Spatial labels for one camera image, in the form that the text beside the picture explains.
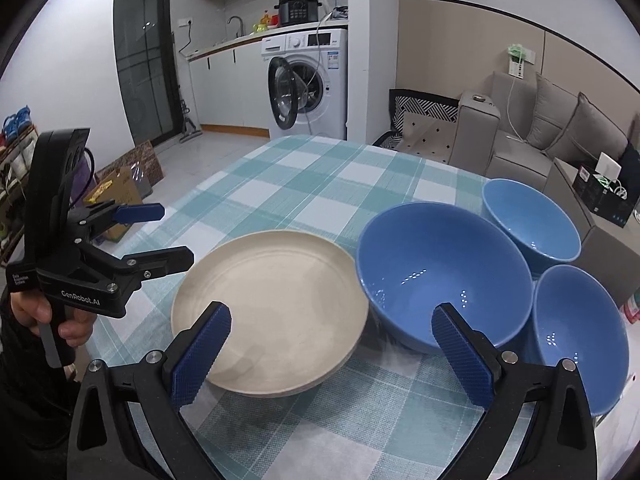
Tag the blue bowl back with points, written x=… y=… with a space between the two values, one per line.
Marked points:
x=540 y=228

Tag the grey cushion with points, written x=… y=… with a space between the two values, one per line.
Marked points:
x=553 y=109
x=587 y=135

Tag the black glass door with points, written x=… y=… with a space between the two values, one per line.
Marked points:
x=146 y=69

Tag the person's left hand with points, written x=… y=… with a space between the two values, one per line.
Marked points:
x=32 y=309

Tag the grey cushion left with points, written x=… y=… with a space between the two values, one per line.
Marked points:
x=553 y=109

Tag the white power strip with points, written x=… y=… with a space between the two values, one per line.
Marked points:
x=518 y=56

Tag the white kitchen base cabinets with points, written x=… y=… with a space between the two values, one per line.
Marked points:
x=231 y=92

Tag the cardboard box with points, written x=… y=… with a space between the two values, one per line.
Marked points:
x=119 y=186

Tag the black pressure cooker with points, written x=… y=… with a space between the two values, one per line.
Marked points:
x=294 y=12

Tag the teal checkered tablecloth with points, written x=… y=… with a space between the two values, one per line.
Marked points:
x=388 y=413

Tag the plastic water bottle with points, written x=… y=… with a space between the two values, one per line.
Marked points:
x=631 y=309

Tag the grey sofa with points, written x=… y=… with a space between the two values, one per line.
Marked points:
x=520 y=129

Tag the grey bedside cabinet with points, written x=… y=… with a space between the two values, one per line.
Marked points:
x=609 y=253

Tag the kitchen faucet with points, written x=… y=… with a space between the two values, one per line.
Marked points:
x=240 y=29

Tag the white washing machine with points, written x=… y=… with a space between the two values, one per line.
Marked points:
x=307 y=82

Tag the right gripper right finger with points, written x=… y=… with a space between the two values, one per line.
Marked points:
x=469 y=353

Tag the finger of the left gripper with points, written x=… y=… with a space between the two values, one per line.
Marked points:
x=130 y=214
x=130 y=271

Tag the large blue bowl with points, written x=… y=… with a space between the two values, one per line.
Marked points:
x=413 y=257

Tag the white charger box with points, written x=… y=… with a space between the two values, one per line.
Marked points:
x=608 y=167

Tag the black box with cables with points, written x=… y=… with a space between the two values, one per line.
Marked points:
x=607 y=199

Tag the grey cushion right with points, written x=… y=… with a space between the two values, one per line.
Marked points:
x=587 y=135

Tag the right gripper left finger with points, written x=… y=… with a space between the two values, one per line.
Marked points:
x=194 y=351

